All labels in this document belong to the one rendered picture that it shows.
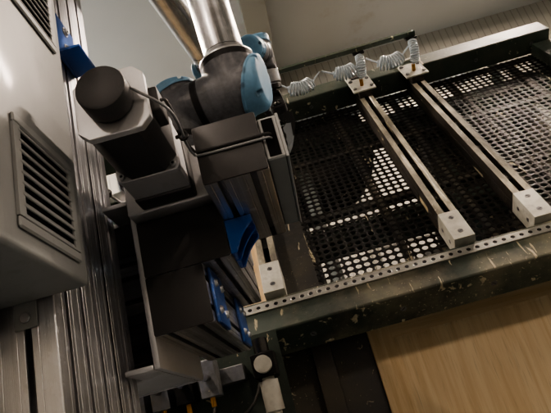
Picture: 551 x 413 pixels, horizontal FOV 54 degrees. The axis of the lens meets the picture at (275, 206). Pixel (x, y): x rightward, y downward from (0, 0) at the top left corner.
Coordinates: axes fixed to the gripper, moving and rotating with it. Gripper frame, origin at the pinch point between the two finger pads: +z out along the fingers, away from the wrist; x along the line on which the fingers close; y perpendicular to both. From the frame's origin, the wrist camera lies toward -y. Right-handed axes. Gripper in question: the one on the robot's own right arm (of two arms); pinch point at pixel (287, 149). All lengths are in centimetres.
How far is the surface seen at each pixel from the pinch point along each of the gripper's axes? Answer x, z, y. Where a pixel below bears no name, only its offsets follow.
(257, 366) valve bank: 23, 49, -35
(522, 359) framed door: -49, 77, -13
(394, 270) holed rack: -19.2, 40.5, -16.5
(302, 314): 8.9, 44.0, -20.9
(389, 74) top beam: -56, -20, 80
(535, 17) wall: -297, -60, 403
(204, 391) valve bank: 37, 51, -38
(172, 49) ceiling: 62, -113, 338
